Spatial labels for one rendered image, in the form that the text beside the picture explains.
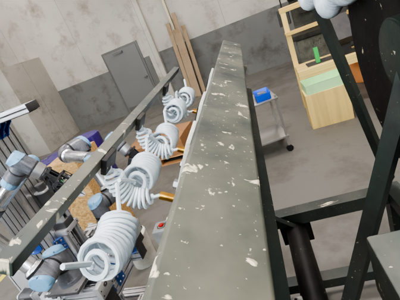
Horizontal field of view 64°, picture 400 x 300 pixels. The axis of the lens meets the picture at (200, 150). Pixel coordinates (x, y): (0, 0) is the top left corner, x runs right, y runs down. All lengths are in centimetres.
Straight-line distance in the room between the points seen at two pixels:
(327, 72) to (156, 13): 643
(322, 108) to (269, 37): 528
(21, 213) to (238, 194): 191
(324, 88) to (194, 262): 476
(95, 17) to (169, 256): 1104
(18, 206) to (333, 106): 421
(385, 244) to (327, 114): 470
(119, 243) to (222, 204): 18
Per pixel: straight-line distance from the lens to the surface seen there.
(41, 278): 191
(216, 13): 1005
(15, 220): 227
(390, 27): 89
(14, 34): 1296
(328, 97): 502
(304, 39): 755
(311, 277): 187
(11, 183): 166
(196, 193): 35
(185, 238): 29
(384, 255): 42
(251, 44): 1003
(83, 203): 397
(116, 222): 50
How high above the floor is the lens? 210
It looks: 21 degrees down
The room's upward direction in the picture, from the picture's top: 22 degrees counter-clockwise
